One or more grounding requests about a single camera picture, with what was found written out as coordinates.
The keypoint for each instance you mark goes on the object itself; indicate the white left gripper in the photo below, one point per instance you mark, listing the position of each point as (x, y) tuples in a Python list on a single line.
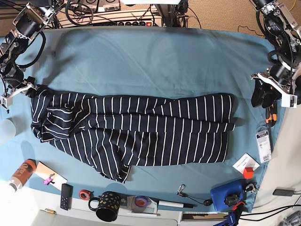
[(275, 83)]

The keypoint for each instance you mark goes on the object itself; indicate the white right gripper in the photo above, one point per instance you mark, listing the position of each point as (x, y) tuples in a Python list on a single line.
[(13, 86)]

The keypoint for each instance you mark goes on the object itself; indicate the navy white striped t-shirt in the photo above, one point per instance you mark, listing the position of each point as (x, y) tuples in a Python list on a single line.
[(112, 134)]

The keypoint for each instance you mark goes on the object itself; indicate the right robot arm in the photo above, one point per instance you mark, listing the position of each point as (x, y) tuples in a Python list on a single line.
[(29, 23)]

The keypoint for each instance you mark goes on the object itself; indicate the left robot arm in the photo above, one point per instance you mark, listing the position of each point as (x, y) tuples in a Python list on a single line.
[(281, 29)]

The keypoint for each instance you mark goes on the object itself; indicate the orange black utility knife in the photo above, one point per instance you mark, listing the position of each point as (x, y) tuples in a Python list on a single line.
[(271, 115)]

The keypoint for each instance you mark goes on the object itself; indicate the clear plastic bit case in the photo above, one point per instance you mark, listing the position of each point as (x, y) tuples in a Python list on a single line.
[(263, 144)]

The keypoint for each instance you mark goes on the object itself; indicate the translucent white cup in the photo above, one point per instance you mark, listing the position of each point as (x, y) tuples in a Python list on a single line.
[(7, 131)]

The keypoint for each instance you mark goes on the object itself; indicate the white paper card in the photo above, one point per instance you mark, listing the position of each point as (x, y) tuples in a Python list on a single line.
[(246, 161)]

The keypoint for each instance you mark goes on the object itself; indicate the small orange cube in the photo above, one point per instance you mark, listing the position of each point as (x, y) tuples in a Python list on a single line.
[(248, 173)]

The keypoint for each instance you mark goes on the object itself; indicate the orange brown bottle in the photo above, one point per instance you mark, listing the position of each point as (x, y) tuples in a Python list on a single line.
[(22, 175)]

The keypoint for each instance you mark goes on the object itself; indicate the black power adapter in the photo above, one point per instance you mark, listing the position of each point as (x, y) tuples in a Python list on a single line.
[(283, 192)]

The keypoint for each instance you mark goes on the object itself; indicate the blue plastic box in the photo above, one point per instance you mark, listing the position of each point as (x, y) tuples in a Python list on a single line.
[(219, 193)]

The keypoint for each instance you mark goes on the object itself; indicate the black remote control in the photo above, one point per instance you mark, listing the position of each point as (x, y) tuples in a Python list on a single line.
[(66, 195)]

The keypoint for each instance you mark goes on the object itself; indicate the black knob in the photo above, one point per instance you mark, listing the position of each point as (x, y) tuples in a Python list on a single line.
[(231, 200)]

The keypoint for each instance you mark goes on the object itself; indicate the red tape roll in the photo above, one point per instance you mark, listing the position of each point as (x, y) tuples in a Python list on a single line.
[(84, 194)]

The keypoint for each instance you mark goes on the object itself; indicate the teal table cloth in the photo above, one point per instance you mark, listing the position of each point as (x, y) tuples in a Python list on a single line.
[(159, 62)]

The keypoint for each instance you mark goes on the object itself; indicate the blue black bar clamp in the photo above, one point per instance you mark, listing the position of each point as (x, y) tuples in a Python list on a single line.
[(233, 218)]

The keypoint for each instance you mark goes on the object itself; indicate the black power strip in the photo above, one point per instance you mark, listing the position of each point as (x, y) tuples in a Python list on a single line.
[(127, 23)]

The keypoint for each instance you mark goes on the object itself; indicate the white black marker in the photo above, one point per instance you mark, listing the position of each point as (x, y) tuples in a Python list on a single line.
[(176, 205)]

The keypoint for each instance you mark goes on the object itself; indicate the black mug yellow pattern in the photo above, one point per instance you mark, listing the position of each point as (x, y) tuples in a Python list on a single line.
[(106, 206)]

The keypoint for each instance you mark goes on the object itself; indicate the purple tape roll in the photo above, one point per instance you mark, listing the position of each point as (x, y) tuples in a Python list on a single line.
[(141, 201)]

